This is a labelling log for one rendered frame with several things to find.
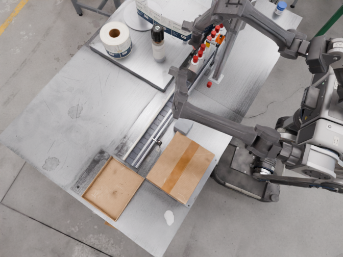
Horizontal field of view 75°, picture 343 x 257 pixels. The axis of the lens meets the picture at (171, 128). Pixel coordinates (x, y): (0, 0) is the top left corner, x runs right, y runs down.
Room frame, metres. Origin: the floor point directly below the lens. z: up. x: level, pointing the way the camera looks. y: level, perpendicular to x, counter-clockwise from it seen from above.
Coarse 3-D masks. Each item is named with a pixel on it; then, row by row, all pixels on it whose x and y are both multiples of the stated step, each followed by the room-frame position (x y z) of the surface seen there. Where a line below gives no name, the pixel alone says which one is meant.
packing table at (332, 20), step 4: (340, 8) 1.77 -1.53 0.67; (336, 12) 1.77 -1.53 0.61; (340, 12) 1.74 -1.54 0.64; (332, 16) 1.78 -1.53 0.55; (336, 16) 1.74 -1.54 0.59; (328, 20) 1.79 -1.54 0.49; (332, 20) 1.75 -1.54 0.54; (336, 20) 1.73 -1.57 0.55; (328, 24) 1.75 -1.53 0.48; (332, 24) 1.74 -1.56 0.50; (324, 28) 1.75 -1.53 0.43; (328, 28) 1.74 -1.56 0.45; (320, 32) 1.75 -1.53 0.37; (324, 32) 1.74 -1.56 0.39; (316, 36) 1.75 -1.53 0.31
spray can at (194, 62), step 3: (195, 57) 0.86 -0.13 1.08; (198, 57) 0.86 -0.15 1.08; (192, 60) 0.86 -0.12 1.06; (195, 60) 0.84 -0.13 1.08; (198, 60) 0.87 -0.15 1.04; (192, 63) 0.84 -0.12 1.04; (195, 63) 0.84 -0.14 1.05; (198, 63) 0.84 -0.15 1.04; (192, 66) 0.83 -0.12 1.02; (195, 66) 0.83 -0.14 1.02; (192, 69) 0.83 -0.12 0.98; (195, 69) 0.83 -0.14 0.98; (195, 72) 0.84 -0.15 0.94
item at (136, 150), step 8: (200, 72) 0.88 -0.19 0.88; (168, 104) 0.62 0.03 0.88; (160, 112) 0.56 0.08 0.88; (160, 120) 0.50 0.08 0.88; (152, 128) 0.44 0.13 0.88; (160, 128) 0.44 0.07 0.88; (144, 136) 0.38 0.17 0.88; (136, 144) 0.33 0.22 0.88; (144, 144) 0.33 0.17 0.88; (136, 152) 0.27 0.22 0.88; (144, 152) 0.28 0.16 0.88; (128, 160) 0.22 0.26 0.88
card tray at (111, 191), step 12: (108, 168) 0.17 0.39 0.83; (120, 168) 0.18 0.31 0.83; (96, 180) 0.10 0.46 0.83; (108, 180) 0.10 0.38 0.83; (120, 180) 0.10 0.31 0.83; (132, 180) 0.11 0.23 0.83; (84, 192) 0.02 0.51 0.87; (96, 192) 0.02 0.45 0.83; (108, 192) 0.03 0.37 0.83; (120, 192) 0.03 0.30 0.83; (132, 192) 0.03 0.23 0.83; (96, 204) -0.05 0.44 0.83; (108, 204) -0.05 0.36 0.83; (120, 204) -0.04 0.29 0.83; (108, 216) -0.11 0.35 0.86
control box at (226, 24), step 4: (252, 0) 0.90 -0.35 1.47; (256, 0) 0.91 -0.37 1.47; (252, 4) 0.90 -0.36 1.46; (224, 20) 0.92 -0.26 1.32; (232, 20) 0.87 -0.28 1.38; (224, 24) 0.92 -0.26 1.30; (228, 24) 0.89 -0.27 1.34; (244, 24) 0.90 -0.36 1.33; (228, 28) 0.88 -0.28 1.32; (240, 28) 0.89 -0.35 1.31; (228, 32) 0.87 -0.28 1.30
